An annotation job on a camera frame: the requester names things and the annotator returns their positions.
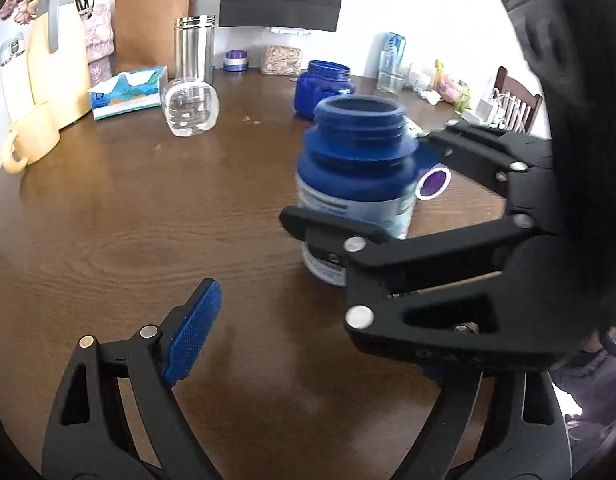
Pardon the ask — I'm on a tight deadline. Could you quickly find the white thermos bottle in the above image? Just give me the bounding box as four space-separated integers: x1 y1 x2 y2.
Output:
0 32 34 122

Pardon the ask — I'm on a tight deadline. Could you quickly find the clear drinking glass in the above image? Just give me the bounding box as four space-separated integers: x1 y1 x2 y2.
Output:
376 51 408 94

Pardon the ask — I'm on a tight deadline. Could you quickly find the brown paper bag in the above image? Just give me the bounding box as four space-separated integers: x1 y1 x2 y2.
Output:
114 0 194 77

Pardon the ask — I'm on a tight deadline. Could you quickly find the blue-neck labelled bottle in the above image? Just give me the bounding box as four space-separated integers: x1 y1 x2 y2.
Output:
295 94 421 290

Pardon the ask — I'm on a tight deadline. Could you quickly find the colourful snack bag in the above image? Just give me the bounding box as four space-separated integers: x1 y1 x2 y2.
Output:
433 60 471 116

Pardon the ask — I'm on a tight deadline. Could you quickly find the blue drink can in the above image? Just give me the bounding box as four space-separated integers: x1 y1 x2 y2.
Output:
381 32 407 70

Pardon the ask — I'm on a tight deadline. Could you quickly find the yellow ceramic mug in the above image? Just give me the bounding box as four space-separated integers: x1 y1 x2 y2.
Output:
1 102 60 174

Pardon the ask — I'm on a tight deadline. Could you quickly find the dark blue wide jar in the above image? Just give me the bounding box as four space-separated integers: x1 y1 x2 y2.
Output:
294 60 355 119

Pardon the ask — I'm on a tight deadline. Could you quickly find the crumpled white tissue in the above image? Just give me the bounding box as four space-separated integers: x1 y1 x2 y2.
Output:
419 89 442 106

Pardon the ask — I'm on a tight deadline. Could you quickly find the small purple white jar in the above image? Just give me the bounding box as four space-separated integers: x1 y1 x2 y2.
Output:
223 49 249 73

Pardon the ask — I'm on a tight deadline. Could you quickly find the yellow thermos jug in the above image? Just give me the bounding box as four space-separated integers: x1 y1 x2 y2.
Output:
27 0 91 129

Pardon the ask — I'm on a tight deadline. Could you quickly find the white cream jar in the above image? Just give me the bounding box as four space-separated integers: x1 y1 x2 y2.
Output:
412 72 435 92

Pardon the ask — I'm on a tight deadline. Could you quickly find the clear grain container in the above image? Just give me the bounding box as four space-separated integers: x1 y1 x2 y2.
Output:
260 46 301 76

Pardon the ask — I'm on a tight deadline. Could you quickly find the purple plastic jar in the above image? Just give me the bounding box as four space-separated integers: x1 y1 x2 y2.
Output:
414 142 452 202

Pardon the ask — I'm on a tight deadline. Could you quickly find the wooden chair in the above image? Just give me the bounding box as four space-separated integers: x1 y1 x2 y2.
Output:
492 66 543 134

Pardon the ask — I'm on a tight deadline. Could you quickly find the stainless steel tumbler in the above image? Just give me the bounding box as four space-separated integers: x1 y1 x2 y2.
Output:
174 15 216 84

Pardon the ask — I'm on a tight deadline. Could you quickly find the clear glass jar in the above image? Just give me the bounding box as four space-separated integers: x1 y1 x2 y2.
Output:
160 77 220 138

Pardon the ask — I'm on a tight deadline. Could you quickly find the blue tissue pack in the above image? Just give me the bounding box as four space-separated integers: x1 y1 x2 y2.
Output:
88 66 168 120

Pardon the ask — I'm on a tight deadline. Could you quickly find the person's lap in purple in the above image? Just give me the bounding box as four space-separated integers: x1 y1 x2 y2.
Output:
550 333 616 472

